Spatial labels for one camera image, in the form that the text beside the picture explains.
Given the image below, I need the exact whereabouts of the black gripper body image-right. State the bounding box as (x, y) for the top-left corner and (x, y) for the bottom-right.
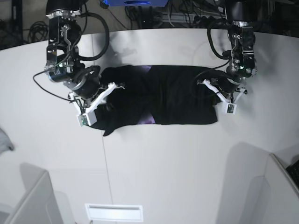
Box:
(214, 76), (245, 96)

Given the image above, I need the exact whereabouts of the white bin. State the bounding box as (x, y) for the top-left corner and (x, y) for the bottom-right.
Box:
(240, 154), (299, 224)
(0, 163), (75, 224)

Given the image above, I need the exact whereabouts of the coiled black cable bundle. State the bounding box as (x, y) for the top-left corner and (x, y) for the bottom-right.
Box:
(28, 21), (51, 43)

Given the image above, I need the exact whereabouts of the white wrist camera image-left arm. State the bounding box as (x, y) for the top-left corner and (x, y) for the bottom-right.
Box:
(68, 82), (125, 126)

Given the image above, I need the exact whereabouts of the black T-shirt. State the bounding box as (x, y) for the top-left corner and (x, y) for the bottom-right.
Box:
(91, 65), (218, 136)

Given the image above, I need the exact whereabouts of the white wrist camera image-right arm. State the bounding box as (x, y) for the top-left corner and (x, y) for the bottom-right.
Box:
(198, 79), (248, 114)

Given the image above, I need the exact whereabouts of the white bin right front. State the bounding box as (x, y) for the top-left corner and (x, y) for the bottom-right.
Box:
(240, 154), (299, 224)

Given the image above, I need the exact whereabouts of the white bin left front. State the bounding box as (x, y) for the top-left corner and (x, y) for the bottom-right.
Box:
(0, 163), (75, 224)

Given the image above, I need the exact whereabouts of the black keyboard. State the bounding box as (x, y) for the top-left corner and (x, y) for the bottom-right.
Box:
(286, 161), (299, 187)

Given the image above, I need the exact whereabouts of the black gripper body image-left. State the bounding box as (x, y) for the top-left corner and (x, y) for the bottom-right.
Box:
(69, 66), (100, 99)

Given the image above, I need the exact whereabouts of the blue box at top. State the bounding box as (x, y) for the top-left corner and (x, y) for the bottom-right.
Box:
(102, 0), (168, 7)

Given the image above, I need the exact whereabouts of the grey cloth at left edge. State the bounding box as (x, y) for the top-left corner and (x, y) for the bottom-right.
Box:
(0, 129), (14, 154)

